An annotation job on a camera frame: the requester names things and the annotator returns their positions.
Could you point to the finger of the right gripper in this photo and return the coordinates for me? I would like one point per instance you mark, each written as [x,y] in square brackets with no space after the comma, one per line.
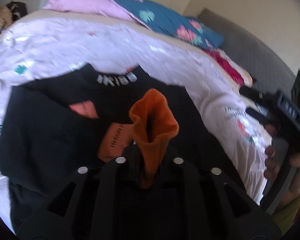
[262,117]
[252,94]

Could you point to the black sweater orange patches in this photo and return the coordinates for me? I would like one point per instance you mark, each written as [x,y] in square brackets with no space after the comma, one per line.
[131,160]

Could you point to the tan clothes pile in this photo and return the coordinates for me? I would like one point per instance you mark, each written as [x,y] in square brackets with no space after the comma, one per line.
[5,17]

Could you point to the right hand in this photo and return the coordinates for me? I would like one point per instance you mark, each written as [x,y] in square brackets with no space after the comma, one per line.
[282,168]

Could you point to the red beige pillow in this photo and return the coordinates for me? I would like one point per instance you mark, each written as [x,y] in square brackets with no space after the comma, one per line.
[238,74]

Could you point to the grey padded headboard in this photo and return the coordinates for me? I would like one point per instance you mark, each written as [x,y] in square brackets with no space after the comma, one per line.
[269,71]

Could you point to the blue floral pink duvet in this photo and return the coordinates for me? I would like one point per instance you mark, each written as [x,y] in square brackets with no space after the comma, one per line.
[153,16]

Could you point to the pink strawberry print sheet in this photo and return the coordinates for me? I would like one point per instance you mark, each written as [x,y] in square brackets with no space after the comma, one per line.
[46,48]

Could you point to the black bag on floor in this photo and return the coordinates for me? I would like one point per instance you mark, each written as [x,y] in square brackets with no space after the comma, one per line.
[18,10]

